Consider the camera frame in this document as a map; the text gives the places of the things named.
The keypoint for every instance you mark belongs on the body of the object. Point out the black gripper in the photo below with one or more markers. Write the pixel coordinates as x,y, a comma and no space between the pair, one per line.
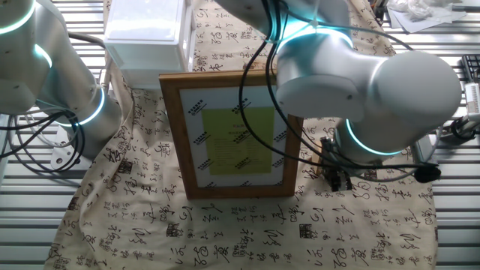
335,165

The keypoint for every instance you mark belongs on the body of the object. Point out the light wooden cube block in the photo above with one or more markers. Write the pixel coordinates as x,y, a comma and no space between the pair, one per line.
318,167

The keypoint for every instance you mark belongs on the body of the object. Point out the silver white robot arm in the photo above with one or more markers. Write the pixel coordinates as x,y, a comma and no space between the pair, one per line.
412,86

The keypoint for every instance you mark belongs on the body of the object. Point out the white paper sheets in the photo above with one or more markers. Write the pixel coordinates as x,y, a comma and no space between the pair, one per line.
420,18

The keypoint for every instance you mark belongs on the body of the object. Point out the beige calligraphy print cloth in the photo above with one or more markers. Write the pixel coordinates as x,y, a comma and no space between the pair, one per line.
150,225

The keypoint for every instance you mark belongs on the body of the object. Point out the white plastic drawer box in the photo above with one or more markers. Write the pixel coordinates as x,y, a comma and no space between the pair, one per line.
142,48

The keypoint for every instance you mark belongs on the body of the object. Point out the metal camera mount clamp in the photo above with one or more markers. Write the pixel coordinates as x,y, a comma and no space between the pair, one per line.
465,129

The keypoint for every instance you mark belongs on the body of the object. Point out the wooden picture frame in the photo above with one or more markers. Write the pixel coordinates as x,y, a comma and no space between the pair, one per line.
172,131

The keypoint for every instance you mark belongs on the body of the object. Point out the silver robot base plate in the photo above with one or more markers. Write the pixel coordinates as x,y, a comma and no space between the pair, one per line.
60,157

